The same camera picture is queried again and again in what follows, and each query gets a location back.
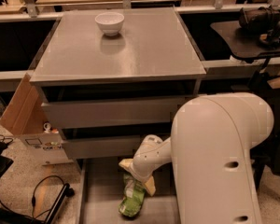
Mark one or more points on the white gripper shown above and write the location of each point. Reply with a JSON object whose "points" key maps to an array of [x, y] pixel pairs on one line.
{"points": [[142, 166]]}

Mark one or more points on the black office chair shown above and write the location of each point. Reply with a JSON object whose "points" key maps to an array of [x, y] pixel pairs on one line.
{"points": [[268, 152]]}

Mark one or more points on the black headset device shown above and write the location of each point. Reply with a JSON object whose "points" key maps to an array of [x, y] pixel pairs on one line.
{"points": [[264, 22]]}

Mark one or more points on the grey open bottom drawer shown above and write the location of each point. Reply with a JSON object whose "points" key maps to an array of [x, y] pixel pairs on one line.
{"points": [[102, 188]]}

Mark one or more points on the white ceramic bowl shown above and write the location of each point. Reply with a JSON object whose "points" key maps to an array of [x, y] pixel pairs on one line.
{"points": [[110, 23]]}

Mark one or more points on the grey drawer cabinet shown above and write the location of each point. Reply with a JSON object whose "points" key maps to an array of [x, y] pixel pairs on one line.
{"points": [[151, 56]]}

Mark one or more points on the green rice chip bag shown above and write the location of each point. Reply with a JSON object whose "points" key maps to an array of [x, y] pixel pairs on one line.
{"points": [[133, 196]]}

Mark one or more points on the grey middle drawer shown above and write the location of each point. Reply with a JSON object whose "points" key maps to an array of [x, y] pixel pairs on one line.
{"points": [[101, 147]]}

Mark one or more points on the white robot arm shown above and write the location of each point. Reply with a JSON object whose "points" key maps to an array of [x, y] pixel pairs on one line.
{"points": [[209, 149]]}

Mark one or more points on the brown cardboard box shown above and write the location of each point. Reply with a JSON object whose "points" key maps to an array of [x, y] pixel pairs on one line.
{"points": [[24, 119]]}

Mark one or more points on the grey top drawer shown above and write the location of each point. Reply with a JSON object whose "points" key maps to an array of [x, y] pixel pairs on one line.
{"points": [[83, 114]]}

